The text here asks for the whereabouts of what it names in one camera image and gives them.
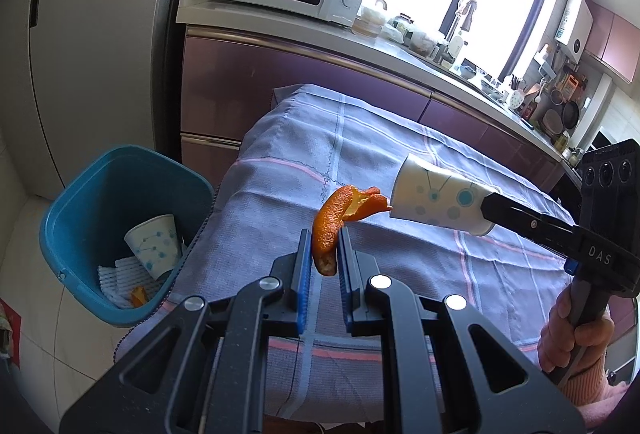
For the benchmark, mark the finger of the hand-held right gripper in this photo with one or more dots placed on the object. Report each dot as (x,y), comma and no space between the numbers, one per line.
(530,224)

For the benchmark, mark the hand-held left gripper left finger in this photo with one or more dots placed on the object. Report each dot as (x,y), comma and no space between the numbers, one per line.
(302,294)

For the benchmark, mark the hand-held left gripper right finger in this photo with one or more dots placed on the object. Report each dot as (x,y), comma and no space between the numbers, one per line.
(345,294)

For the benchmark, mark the large orange peel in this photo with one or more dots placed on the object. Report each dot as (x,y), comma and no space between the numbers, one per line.
(330,219)

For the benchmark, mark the dotted white paper cup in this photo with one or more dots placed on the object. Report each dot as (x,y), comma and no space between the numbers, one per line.
(155,244)
(435,199)

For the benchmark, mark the small orange peel piece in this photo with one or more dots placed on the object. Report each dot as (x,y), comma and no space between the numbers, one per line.
(139,298)

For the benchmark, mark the white tissue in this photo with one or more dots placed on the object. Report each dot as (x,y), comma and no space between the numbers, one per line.
(112,279)

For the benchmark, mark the blue plastic bin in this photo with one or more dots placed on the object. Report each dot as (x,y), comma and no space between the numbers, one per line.
(100,194)

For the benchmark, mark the person's right forearm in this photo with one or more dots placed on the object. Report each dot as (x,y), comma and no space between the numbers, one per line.
(605,394)

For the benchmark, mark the person's right hand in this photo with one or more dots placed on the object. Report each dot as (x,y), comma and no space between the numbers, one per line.
(555,334)

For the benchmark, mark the blue plaid tablecloth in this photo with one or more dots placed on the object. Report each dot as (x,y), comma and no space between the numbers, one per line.
(400,289)

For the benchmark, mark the black hanging pan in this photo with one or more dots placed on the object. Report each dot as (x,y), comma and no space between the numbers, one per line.
(571,112)

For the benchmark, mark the white perforated ladle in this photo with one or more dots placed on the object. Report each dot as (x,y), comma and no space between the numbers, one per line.
(516,100)

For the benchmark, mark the white water heater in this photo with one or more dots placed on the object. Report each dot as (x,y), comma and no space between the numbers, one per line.
(574,26)

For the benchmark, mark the white soap bottle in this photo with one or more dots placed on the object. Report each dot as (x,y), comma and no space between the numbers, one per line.
(456,48)

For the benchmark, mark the purple base cabinet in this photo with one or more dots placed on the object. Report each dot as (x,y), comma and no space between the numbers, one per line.
(275,89)

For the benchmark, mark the clear plastic food container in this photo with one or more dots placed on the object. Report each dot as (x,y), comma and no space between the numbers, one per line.
(425,41)

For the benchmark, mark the metal faucet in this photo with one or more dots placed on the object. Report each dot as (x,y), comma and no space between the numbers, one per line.
(462,19)

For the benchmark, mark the glass jar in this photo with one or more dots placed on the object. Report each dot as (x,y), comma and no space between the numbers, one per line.
(400,24)

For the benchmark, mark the white kitchen counter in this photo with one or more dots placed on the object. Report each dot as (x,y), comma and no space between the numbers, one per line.
(300,24)

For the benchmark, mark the grey refrigerator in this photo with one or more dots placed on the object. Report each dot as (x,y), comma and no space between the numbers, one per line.
(100,39)

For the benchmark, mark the purple wall cabinet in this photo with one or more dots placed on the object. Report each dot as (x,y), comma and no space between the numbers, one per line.
(615,39)

